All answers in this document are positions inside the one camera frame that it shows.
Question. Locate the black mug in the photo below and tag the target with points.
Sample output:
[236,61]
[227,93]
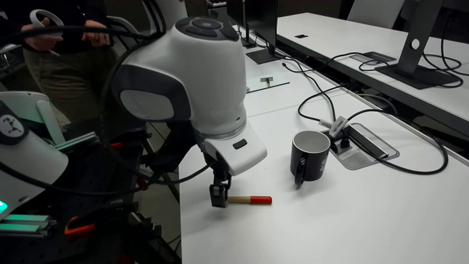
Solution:
[311,161]

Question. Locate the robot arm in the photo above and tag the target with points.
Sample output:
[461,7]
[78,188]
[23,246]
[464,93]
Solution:
[201,73]

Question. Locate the hand controller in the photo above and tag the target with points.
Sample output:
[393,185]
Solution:
[36,14]

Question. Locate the silver monitor stand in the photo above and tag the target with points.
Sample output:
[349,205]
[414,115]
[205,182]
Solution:
[417,47]

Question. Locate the red capped wooden marker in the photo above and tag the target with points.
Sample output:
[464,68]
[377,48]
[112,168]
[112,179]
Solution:
[256,200]

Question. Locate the office chair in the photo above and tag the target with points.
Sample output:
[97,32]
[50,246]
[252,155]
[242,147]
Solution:
[373,13]

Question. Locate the grey desk grommet cover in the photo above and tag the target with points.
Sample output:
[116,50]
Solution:
[373,57]

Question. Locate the desk power socket box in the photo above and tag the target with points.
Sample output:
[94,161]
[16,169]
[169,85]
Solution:
[370,146]

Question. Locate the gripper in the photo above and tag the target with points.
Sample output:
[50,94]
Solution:
[220,173]

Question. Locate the black monitor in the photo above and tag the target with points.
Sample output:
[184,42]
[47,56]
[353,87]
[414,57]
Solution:
[262,22]

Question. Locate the orange clamp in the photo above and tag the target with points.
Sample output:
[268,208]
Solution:
[78,229]

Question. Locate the white desk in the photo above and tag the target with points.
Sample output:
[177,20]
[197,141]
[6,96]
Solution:
[329,33]

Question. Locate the person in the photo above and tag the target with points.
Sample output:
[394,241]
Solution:
[73,80]

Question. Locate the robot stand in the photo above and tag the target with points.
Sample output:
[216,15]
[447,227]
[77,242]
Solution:
[84,249]

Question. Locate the small metal bracket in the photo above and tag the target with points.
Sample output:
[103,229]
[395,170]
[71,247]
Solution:
[267,79]

